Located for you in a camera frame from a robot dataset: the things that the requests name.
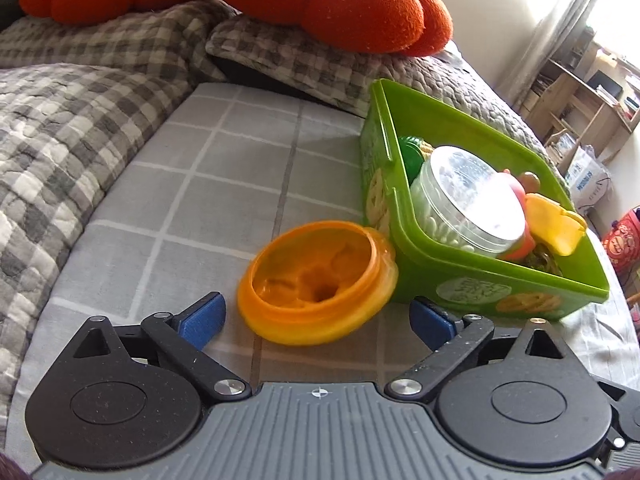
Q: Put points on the clear cotton swab jar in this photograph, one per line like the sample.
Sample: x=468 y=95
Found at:
x=459 y=201

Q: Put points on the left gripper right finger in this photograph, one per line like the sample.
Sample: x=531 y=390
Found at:
x=455 y=344

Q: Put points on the wooden shelf unit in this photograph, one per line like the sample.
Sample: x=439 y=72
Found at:
x=587 y=95

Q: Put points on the yellow toy strainer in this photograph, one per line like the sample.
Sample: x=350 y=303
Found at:
x=561 y=230

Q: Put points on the orange toy pumpkin half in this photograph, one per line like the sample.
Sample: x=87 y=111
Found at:
x=318 y=283

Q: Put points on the brown round figure toy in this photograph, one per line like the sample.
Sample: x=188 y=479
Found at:
x=529 y=181

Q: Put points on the grey checkered quilt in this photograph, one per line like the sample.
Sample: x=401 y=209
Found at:
x=144 y=66

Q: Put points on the yellow green corn toy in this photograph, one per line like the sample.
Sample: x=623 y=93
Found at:
x=414 y=152

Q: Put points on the brown octopus toy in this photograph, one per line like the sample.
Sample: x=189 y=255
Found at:
x=542 y=259

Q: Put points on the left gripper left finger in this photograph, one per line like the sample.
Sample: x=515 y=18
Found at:
x=181 y=339

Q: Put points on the light grey plaid sheet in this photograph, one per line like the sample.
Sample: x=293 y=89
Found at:
x=231 y=168

